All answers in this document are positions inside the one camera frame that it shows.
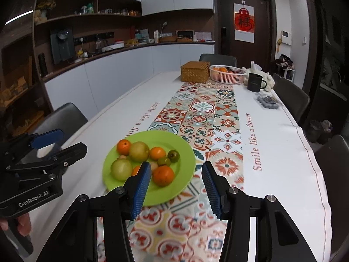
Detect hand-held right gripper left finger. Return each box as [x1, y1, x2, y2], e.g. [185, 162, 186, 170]
[36, 161, 152, 262]

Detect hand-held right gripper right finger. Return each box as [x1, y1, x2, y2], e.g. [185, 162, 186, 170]
[201, 161, 317, 262]

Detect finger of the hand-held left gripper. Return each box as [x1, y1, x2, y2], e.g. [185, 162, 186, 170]
[5, 129, 64, 159]
[5, 142, 88, 180]

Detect large orange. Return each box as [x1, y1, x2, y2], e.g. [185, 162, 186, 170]
[152, 165, 175, 187]

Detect large green apple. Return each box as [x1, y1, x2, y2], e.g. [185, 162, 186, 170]
[110, 158, 133, 181]

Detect green plate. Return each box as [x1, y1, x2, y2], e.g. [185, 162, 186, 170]
[102, 130, 196, 206]

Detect person's left hand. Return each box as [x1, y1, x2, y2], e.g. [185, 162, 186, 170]
[0, 213, 32, 237]

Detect dark grey dining chair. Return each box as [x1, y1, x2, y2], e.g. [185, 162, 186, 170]
[273, 73, 311, 126]
[35, 103, 88, 142]
[199, 54, 237, 67]
[313, 135, 349, 224]

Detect green pear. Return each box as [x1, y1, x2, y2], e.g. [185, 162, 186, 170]
[129, 141, 150, 162]

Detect wooden shelf unit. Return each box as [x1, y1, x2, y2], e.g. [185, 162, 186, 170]
[0, 41, 52, 142]

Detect patterned table runner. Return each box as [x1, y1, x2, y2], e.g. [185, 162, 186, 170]
[95, 81, 244, 262]

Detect black thermos bottle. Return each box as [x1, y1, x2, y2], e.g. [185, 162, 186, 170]
[38, 53, 49, 77]

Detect dark water dispenser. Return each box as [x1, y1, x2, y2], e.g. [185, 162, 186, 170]
[50, 27, 75, 64]

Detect white lower cabinets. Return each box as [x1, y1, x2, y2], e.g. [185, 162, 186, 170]
[44, 42, 216, 112]

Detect blueberry box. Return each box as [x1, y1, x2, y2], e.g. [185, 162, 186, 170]
[256, 93, 281, 109]

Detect black mug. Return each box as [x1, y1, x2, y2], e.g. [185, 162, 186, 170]
[247, 73, 268, 92]

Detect woven wicker basket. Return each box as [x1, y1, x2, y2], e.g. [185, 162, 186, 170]
[180, 61, 210, 83]

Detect white lumpy bundle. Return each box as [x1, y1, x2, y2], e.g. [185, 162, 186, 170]
[243, 61, 275, 92]

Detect yellow plush toy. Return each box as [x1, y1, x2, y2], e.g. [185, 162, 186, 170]
[35, 1, 56, 22]

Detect black box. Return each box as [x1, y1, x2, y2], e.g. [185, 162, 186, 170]
[177, 30, 195, 42]

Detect dark brown door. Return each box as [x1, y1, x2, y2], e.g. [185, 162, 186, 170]
[213, 0, 274, 71]

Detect red and white wall poster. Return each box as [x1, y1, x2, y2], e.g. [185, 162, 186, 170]
[234, 2, 255, 43]

